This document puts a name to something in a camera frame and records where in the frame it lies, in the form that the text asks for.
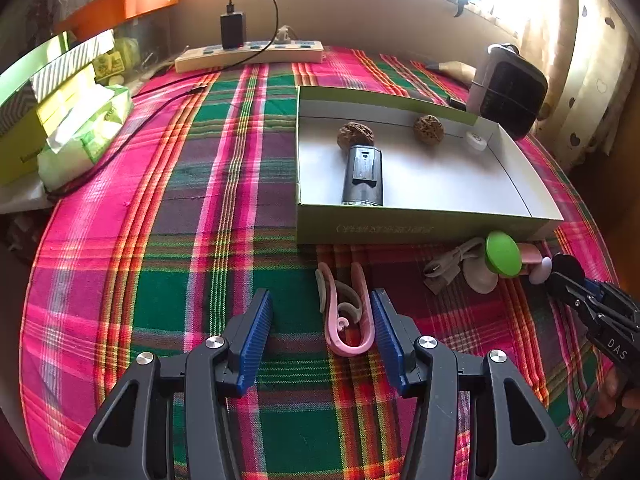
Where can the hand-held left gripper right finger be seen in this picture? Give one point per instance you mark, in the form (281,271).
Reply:
(387,340)

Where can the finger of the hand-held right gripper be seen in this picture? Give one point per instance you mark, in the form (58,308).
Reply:
(597,288)
(575,297)

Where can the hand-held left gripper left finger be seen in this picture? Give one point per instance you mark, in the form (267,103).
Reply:
(255,340)

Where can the pink curved ear hook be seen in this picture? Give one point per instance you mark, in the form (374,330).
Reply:
(366,317)

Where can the black disc with white dots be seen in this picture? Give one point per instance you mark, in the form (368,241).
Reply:
(567,265)

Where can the white ball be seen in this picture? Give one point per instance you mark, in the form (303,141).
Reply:
(540,271)

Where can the pink oval case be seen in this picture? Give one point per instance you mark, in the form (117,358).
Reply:
(530,254)

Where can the green-topped white knob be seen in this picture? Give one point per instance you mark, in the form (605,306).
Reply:
(502,252)

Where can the green cardboard box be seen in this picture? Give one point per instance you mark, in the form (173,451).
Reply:
(425,180)

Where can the dark grey rectangular device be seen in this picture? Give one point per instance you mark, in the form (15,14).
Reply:
(362,175)

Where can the brown walnut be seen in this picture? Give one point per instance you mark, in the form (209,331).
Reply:
(355,136)
(429,129)

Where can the person's right hand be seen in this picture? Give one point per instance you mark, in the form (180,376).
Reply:
(612,390)

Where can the plaid pink green blanket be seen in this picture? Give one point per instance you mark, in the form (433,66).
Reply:
(150,260)

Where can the small white round cap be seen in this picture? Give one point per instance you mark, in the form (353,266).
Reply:
(475,141)

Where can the grey space heater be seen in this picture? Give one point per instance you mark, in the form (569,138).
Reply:
(510,92)

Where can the cream heart-print curtain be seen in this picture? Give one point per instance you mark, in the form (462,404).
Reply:
(590,60)

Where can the beige pencil-shaped case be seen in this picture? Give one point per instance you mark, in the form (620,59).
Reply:
(450,67)

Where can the green tissue pack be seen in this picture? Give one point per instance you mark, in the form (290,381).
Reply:
(90,135)

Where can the beige power strip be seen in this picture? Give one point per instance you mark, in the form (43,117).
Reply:
(210,60)

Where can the yellow-green box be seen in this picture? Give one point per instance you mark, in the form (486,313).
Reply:
(20,150)

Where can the white plug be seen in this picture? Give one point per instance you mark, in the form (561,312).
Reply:
(284,35)

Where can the black charger adapter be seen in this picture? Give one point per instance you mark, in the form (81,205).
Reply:
(232,30)

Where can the yellow-green printed bag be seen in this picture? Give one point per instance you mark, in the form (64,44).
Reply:
(110,62)

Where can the black window latch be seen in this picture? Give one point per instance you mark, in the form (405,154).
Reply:
(462,2)

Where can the clear glass tank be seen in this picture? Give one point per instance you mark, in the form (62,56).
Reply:
(150,40)

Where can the striped white box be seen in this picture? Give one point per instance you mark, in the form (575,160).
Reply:
(70,62)

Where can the bright green flat box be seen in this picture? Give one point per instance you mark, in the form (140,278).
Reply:
(25,75)

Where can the orange tray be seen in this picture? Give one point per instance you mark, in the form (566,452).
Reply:
(125,2)

